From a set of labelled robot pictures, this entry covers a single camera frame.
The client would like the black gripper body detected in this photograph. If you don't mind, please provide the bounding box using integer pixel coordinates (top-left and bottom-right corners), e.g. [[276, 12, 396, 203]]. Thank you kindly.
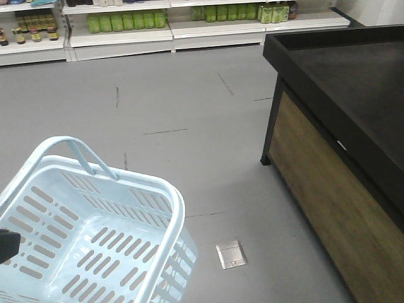
[[0, 229, 21, 264]]

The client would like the light blue plastic basket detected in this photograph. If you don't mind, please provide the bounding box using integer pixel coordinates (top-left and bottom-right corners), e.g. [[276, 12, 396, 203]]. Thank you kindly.
[[1, 136, 198, 302]]

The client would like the white store shelving unit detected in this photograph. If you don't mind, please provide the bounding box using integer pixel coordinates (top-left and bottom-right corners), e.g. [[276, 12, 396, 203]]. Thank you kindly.
[[1, 1, 350, 66]]

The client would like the metal floor outlet plate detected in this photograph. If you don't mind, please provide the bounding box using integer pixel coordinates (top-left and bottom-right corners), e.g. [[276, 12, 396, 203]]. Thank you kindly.
[[215, 239, 248, 270]]

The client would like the black wooden produce display stand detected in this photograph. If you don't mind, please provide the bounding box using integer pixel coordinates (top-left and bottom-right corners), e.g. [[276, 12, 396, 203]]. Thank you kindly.
[[261, 25, 403, 302]]

